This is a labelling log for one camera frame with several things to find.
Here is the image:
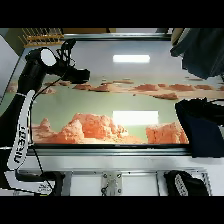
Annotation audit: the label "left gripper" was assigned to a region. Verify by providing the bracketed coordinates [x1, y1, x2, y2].
[67, 68, 91, 85]

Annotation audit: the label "black pants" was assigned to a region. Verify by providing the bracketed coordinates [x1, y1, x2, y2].
[174, 97, 224, 159]

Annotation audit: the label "heap of clothes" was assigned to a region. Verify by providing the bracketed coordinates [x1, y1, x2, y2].
[170, 27, 224, 80]

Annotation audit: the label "wooden rack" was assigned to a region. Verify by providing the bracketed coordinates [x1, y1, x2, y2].
[21, 27, 65, 48]

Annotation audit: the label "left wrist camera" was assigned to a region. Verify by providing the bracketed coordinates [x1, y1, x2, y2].
[56, 38, 77, 68]

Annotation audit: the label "black cable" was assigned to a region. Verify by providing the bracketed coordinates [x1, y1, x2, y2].
[30, 145, 55, 195]

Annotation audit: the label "silver frame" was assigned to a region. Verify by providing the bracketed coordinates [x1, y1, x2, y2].
[0, 32, 224, 197]

